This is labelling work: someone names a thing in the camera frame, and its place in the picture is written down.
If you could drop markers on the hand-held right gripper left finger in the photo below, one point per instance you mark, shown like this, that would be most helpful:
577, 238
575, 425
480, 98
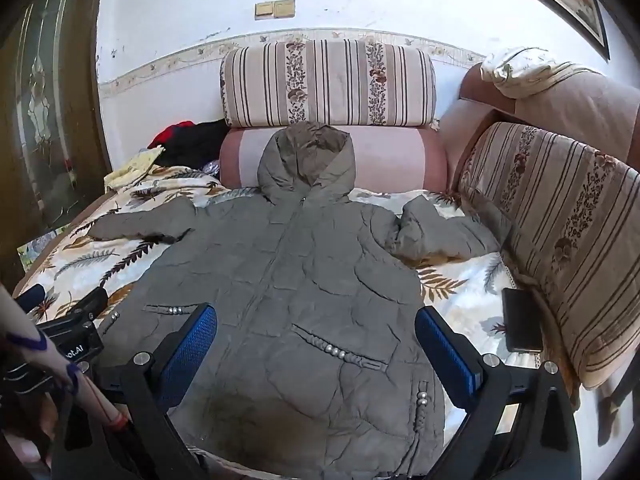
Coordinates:
190, 350

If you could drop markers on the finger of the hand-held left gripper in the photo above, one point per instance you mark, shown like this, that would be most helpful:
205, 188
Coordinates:
31, 297
90, 302

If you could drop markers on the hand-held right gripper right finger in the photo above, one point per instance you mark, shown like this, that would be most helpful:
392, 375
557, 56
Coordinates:
445, 355

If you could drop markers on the grey hooded puffer jacket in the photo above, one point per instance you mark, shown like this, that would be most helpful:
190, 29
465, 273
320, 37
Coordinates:
300, 285

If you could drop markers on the white purple patterned tube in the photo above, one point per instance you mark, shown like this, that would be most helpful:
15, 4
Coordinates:
55, 355

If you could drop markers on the leaf print blanket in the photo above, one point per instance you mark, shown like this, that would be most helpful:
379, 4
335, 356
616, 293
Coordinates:
75, 260

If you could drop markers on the black rectangular device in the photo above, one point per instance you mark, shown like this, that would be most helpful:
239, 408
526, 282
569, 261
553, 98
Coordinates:
522, 320

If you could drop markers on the pale yellow cloth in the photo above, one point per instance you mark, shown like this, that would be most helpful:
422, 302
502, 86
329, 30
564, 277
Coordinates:
135, 167

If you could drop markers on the wooden door with glass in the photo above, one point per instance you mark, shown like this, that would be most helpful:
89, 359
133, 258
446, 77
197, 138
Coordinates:
50, 135

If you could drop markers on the silver purple shiny item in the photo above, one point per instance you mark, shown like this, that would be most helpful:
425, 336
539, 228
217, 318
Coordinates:
212, 166

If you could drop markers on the striped floral side cushion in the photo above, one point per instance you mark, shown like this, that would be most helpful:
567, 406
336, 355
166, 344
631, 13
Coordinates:
575, 220

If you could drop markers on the black garment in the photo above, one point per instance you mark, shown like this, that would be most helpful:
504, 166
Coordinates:
200, 142

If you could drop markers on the pink bolster cushion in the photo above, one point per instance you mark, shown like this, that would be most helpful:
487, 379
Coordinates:
400, 160

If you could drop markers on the pink beige sofa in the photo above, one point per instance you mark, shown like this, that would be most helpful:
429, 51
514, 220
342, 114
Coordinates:
575, 105

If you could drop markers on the cream cloth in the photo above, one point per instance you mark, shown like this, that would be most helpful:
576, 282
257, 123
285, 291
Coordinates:
520, 72

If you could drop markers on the striped floral back cushion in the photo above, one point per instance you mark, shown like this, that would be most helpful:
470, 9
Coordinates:
330, 85

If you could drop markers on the gold wall switch plate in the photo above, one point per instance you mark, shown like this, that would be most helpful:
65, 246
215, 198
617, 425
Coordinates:
285, 7
264, 10

